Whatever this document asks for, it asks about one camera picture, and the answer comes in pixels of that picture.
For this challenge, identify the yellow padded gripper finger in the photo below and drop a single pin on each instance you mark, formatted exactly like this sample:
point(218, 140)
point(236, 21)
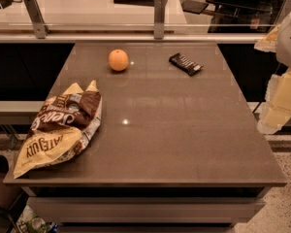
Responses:
point(277, 109)
point(268, 43)

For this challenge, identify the black rxbar chocolate bar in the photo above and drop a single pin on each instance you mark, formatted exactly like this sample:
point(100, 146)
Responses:
point(185, 64)

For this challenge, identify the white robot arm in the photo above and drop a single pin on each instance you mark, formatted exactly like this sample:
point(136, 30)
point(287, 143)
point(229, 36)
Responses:
point(283, 44)

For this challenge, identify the person in dark clothes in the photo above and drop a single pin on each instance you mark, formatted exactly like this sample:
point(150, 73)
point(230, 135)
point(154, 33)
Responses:
point(244, 16)

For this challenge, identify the black tablet device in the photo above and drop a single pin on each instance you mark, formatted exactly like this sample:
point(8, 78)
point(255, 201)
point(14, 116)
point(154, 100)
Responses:
point(194, 7)

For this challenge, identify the orange fruit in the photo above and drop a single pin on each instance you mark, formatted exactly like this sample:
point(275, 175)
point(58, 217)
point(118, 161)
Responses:
point(118, 60)

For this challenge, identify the glass barrier panel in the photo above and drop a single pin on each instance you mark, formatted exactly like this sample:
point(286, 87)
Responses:
point(81, 14)

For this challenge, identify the brown yellow snack bag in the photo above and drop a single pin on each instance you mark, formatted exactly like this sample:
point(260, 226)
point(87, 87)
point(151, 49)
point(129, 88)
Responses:
point(62, 129)

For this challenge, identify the green packaged items below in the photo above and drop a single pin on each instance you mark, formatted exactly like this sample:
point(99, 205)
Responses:
point(30, 222)

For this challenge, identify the right metal glass bracket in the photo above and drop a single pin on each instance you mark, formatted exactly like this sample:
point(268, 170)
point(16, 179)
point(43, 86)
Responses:
point(284, 11)

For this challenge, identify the metal glass bracket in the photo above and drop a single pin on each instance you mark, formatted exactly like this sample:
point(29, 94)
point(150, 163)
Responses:
point(284, 11)
point(39, 26)
point(159, 18)

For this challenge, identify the middle metal glass bracket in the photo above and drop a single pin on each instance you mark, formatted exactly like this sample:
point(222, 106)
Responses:
point(159, 18)

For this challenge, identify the left metal glass bracket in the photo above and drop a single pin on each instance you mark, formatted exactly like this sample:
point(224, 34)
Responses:
point(39, 26)

